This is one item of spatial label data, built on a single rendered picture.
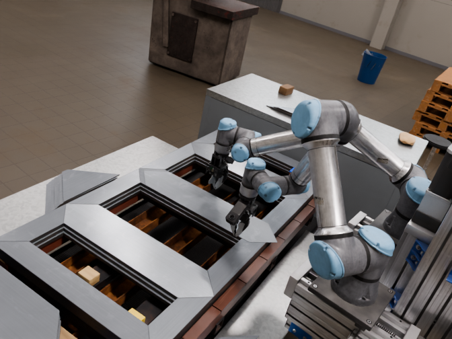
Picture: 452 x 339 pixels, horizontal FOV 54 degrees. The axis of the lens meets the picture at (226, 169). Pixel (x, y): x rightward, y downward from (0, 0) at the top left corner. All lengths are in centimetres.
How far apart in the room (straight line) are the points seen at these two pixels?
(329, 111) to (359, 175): 124
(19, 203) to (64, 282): 64
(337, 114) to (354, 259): 43
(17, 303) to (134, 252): 43
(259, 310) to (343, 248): 65
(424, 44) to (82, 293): 1062
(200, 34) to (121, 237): 453
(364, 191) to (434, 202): 105
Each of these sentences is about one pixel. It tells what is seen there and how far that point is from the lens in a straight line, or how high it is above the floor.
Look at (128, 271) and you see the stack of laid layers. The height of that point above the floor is 84.
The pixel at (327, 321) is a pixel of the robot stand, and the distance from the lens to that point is 160.
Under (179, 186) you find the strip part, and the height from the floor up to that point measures 86.
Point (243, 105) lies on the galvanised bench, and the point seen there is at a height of 104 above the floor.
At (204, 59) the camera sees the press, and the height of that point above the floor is 32.
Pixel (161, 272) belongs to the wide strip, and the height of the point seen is 86.
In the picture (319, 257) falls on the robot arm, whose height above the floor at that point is 121.
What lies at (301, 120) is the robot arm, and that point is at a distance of 135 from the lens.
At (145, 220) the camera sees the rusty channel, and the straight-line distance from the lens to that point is 217.
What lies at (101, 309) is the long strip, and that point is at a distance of 152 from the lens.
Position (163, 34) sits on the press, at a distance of 628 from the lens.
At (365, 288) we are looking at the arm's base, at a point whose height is 110.
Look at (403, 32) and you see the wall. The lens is 1165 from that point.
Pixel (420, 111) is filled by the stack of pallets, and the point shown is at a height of 41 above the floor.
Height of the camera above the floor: 200
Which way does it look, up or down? 29 degrees down
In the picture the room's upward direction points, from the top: 13 degrees clockwise
